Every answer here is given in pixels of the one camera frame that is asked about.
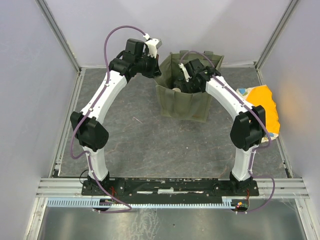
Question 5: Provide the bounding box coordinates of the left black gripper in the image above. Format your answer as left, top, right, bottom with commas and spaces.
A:
134, 51, 161, 79

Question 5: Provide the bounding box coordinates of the green liquid white-cap bottle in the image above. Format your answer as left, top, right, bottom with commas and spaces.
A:
172, 87, 181, 92

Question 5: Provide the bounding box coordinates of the olive green canvas bag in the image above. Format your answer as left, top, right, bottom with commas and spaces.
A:
155, 50, 224, 123

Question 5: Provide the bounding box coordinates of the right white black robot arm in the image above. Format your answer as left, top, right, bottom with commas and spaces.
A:
178, 58, 267, 196

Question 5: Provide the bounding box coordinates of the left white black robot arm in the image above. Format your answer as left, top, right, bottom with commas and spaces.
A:
70, 38, 162, 195

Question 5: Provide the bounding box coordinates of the yellow patterned snack bag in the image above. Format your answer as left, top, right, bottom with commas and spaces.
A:
236, 85, 281, 141

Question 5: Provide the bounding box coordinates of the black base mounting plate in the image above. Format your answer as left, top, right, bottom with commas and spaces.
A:
81, 176, 260, 204

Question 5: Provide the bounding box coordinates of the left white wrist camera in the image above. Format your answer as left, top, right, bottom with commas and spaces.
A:
143, 33, 162, 58

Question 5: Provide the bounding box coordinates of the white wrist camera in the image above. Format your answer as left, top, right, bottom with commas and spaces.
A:
178, 63, 191, 83
143, 33, 162, 58

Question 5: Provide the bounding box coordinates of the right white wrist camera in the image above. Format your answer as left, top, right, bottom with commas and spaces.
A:
178, 63, 191, 83

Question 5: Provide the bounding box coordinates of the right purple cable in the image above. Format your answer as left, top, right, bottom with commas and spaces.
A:
179, 50, 276, 215

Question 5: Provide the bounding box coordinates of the purple cable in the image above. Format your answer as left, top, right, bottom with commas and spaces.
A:
69, 25, 151, 215
179, 50, 276, 215

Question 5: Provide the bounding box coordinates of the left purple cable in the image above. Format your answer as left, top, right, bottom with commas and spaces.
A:
69, 25, 151, 215

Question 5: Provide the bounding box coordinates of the right aluminium corner post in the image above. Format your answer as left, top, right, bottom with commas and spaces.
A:
255, 0, 300, 71

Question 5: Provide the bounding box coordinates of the aluminium corner post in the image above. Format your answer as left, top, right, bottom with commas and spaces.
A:
35, 0, 81, 73
255, 0, 300, 71

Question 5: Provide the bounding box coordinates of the left aluminium corner post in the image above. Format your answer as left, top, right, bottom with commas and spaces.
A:
35, 0, 81, 73

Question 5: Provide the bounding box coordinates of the aluminium front rail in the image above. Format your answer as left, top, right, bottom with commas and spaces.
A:
36, 178, 310, 199

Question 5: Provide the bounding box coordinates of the light blue cable duct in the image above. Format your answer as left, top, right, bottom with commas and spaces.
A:
46, 197, 237, 208

